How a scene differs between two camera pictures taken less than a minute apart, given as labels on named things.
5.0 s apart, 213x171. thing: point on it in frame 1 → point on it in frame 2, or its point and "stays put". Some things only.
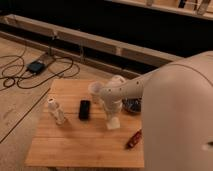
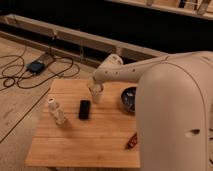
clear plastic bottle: x=56 y=112 stays put
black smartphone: x=84 y=110 stays put
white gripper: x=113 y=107 → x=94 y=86
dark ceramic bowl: x=132 y=105 stays put
